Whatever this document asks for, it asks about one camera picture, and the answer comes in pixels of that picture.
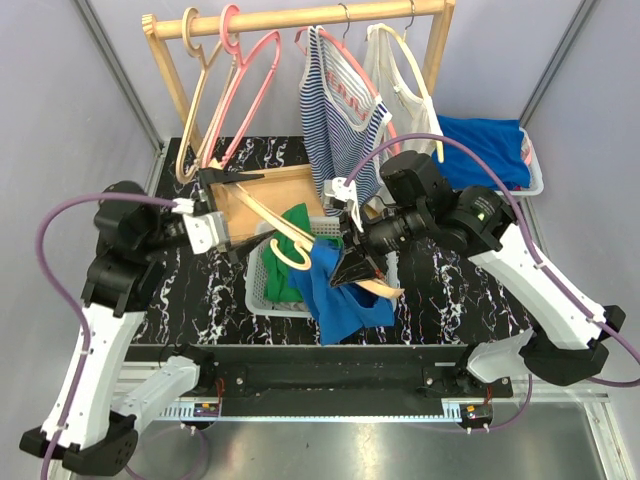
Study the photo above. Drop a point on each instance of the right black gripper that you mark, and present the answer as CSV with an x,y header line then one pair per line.
x,y
362,260

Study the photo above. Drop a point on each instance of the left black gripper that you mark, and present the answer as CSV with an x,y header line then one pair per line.
x,y
214,177

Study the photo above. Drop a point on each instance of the blue tank top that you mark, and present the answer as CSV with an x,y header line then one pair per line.
x,y
339,311

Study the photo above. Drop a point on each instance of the cream wooden hanger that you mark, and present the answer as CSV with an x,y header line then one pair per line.
x,y
303,242

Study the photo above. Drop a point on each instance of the green tank top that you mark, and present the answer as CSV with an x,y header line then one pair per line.
x,y
277,287

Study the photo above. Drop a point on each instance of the blue white striped top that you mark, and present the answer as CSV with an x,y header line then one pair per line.
x,y
343,117

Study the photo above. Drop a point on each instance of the beige wooden hanger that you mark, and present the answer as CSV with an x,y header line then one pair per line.
x,y
190,158

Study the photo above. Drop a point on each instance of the white tank top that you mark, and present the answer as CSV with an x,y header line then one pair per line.
x,y
400,95

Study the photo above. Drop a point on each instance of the grey tank top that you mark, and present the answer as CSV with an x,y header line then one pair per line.
x,y
293,309

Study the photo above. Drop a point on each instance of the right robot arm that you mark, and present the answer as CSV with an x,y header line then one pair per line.
x,y
565,346

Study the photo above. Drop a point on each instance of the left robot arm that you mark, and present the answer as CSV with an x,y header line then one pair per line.
x,y
89,431

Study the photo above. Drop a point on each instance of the wooden clothes rack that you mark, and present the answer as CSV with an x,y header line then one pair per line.
x,y
281,186

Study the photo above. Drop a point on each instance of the white plastic basket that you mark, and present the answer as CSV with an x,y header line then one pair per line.
x,y
256,277

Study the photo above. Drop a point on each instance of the blue folded cloth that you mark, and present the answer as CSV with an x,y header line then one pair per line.
x,y
496,141

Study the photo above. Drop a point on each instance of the white basket with clothes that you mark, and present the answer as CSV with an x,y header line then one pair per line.
x,y
530,170

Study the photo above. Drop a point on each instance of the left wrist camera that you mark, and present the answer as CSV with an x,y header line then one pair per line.
x,y
206,227

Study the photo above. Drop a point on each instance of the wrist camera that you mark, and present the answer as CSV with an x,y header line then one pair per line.
x,y
337,195
206,227

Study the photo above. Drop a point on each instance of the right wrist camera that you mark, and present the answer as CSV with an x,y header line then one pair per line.
x,y
337,195

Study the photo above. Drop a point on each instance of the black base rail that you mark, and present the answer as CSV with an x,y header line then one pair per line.
x,y
385,384

